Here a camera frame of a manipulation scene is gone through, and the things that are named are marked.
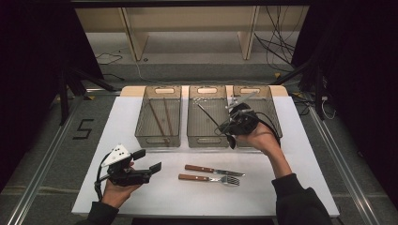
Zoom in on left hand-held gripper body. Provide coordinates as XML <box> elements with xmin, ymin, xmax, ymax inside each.
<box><xmin>100</xmin><ymin>143</ymin><xmax>153</xmax><ymax>188</ymax></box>

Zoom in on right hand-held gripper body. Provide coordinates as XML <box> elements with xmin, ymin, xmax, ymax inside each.
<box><xmin>224</xmin><ymin>91</ymin><xmax>261</xmax><ymax>137</ymax></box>

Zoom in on metal spoon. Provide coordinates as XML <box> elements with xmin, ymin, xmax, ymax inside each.
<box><xmin>196</xmin><ymin>102</ymin><xmax>237</xmax><ymax>150</ymax></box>

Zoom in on grey translucent plastic bin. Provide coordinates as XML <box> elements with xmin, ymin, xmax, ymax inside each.
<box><xmin>186</xmin><ymin>84</ymin><xmax>233</xmax><ymax>149</ymax></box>
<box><xmin>232</xmin><ymin>84</ymin><xmax>283</xmax><ymax>149</ymax></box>
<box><xmin>134</xmin><ymin>85</ymin><xmax>183</xmax><ymax>149</ymax></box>

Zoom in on wooden-handled fork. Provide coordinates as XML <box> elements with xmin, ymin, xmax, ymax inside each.
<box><xmin>177</xmin><ymin>173</ymin><xmax>241</xmax><ymax>188</ymax></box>

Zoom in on wooden-handled knife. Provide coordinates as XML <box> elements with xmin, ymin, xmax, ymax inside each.
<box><xmin>184</xmin><ymin>164</ymin><xmax>247</xmax><ymax>177</ymax></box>

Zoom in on person's left hand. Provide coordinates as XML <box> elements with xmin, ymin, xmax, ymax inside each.
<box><xmin>101</xmin><ymin>161</ymin><xmax>142</xmax><ymax>209</ymax></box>

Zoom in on person's right hand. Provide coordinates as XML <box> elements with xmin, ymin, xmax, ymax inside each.
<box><xmin>236</xmin><ymin>122</ymin><xmax>281</xmax><ymax>158</ymax></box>

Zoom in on white table cover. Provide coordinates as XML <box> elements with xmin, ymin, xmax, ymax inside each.
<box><xmin>70</xmin><ymin>96</ymin><xmax>341</xmax><ymax>218</ymax></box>

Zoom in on black metal stand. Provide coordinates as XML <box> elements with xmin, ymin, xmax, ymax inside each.
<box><xmin>270</xmin><ymin>52</ymin><xmax>329</xmax><ymax>121</ymax></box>
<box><xmin>57</xmin><ymin>67</ymin><xmax>118</xmax><ymax>126</ymax></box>

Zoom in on dark curtain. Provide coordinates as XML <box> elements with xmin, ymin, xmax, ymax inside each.
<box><xmin>290</xmin><ymin>0</ymin><xmax>398</xmax><ymax>207</ymax></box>
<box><xmin>0</xmin><ymin>0</ymin><xmax>104</xmax><ymax>191</ymax></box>

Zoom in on left hand-held gripper cable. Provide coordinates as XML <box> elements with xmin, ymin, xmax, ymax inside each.
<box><xmin>94</xmin><ymin>153</ymin><xmax>112</xmax><ymax>202</ymax></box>

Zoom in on hand-held gripper cable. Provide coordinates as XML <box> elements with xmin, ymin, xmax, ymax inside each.
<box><xmin>254</xmin><ymin>111</ymin><xmax>282</xmax><ymax>147</ymax></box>
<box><xmin>94</xmin><ymin>153</ymin><xmax>112</xmax><ymax>202</ymax></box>

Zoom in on right hand-held gripper cable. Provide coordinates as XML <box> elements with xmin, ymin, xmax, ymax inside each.
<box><xmin>254</xmin><ymin>111</ymin><xmax>282</xmax><ymax>147</ymax></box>

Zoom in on white cable with plug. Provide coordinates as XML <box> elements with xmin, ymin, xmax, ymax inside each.
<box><xmin>320</xmin><ymin>95</ymin><xmax>337</xmax><ymax>121</ymax></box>

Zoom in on aluminium floor rail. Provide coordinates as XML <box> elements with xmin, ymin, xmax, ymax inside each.
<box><xmin>5</xmin><ymin>93</ymin><xmax>85</xmax><ymax>225</ymax></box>
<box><xmin>308</xmin><ymin>106</ymin><xmax>381</xmax><ymax>225</ymax></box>

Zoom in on black hanging cables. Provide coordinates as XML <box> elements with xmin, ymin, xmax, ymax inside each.
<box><xmin>253</xmin><ymin>6</ymin><xmax>301</xmax><ymax>71</ymax></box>

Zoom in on black floor cable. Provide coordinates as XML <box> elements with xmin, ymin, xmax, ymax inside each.
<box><xmin>94</xmin><ymin>51</ymin><xmax>124</xmax><ymax>66</ymax></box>

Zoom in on beige wooden furniture frame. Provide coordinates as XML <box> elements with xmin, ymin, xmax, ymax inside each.
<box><xmin>74</xmin><ymin>6</ymin><xmax>309</xmax><ymax>62</ymax></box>

